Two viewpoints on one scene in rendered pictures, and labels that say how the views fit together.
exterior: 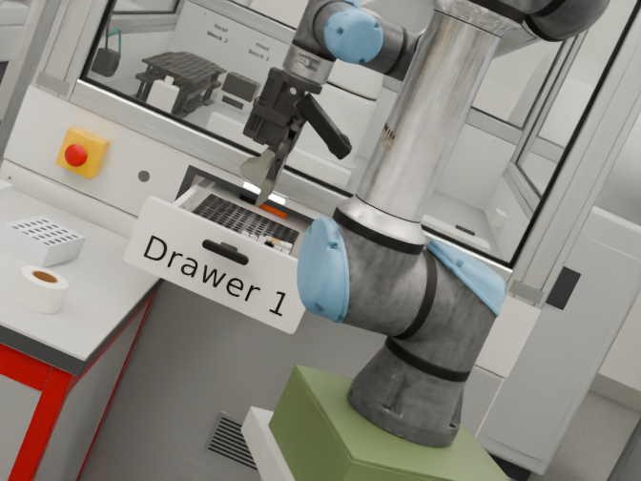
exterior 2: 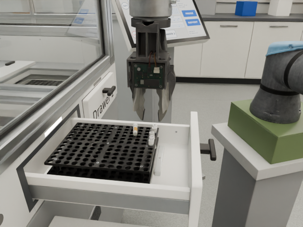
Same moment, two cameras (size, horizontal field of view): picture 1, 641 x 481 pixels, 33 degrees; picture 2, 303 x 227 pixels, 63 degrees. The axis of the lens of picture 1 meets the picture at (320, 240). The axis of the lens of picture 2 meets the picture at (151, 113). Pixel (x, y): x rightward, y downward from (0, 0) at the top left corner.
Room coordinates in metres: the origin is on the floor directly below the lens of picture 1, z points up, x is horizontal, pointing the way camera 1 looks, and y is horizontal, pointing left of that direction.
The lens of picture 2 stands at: (1.64, 0.59, 1.22)
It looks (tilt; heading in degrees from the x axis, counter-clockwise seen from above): 27 degrees down; 278
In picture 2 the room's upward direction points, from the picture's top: straight up
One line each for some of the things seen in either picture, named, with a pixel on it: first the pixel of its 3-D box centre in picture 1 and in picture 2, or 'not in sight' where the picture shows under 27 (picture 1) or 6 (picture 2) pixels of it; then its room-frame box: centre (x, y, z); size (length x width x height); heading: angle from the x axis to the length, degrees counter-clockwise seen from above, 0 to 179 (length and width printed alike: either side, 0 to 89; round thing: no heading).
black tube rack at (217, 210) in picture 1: (239, 240); (108, 154); (1.81, 0.13, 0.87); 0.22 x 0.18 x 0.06; 1
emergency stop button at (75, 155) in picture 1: (76, 155); not in sight; (1.88, 0.46, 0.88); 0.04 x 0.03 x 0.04; 91
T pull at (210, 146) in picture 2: (226, 250); (206, 148); (1.58, 0.12, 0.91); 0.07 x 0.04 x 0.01; 91
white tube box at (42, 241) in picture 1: (42, 240); not in sight; (1.65, 0.41, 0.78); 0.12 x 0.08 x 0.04; 170
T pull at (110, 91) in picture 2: not in sight; (108, 90); (1.91, -0.19, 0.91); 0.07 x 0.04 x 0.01; 91
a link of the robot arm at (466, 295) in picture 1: (447, 302); (287, 63); (1.35, -0.18, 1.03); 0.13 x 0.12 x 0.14; 115
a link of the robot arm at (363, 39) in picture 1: (358, 36); not in sight; (1.62, 0.07, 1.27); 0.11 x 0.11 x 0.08; 25
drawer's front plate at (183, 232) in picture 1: (221, 264); (193, 159); (1.61, 0.12, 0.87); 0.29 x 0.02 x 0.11; 91
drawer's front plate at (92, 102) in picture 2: not in sight; (101, 98); (1.93, -0.19, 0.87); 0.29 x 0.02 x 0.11; 91
